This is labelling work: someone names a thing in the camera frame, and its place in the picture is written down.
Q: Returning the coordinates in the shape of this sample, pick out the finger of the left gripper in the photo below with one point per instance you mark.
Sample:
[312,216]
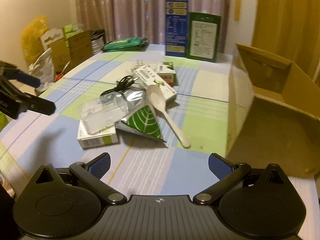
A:
[28,79]
[39,105]

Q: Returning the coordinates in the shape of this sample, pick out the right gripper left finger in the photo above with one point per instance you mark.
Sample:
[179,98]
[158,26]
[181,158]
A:
[90,174]

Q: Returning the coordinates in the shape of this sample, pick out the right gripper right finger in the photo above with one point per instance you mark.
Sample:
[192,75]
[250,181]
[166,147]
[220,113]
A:
[229,175]

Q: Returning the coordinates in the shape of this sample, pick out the white green medicine box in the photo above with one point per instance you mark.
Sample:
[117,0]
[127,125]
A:
[104,137]

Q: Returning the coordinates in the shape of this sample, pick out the clear bagged metal rack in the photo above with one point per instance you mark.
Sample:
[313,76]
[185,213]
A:
[102,112]

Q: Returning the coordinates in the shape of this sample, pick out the green leaf pattern packet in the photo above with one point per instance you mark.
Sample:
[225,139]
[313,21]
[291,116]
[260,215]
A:
[142,121]

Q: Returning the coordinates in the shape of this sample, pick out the silver foil pouch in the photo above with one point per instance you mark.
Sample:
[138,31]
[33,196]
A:
[134,97]

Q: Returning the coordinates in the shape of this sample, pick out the white plastic spoon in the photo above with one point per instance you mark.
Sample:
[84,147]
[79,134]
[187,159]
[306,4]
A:
[156,97]

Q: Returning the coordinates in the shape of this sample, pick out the long white ointment box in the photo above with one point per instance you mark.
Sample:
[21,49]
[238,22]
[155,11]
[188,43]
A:
[146,76]

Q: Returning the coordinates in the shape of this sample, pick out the green white spray box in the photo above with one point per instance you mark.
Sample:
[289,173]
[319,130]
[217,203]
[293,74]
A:
[167,72]

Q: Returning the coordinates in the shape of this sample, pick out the white plug adapter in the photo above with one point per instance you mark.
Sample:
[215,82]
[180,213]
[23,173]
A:
[139,63]

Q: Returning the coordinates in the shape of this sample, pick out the crumpled clear plastic bag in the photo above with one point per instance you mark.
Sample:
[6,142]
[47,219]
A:
[43,69]

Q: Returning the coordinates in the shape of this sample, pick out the yellow plastic bag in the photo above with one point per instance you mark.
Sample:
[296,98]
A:
[31,44]

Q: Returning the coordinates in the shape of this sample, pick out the stacked cardboard boxes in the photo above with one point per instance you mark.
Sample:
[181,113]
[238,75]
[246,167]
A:
[72,45]

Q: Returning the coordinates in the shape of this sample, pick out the open cardboard box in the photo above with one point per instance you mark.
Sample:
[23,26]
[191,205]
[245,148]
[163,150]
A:
[273,114]

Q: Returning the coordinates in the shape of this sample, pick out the checkered tablecloth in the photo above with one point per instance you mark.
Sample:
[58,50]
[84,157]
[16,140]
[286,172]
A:
[142,146]

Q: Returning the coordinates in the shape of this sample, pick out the green wet wipes pack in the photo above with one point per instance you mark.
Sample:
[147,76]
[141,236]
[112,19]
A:
[127,44]

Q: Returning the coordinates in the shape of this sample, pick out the pink curtain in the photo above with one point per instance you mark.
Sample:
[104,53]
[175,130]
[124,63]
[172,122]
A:
[142,18]

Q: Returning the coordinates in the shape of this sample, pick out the green milk carton box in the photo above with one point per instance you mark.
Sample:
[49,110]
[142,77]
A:
[203,37]

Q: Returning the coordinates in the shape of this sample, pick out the wooden door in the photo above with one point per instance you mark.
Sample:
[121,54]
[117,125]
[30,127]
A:
[289,28]

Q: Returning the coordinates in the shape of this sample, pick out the blue milk carton box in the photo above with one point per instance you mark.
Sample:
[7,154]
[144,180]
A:
[176,27]

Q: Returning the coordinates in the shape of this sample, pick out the yellow wall strip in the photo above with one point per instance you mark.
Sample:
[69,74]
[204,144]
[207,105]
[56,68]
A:
[237,10]

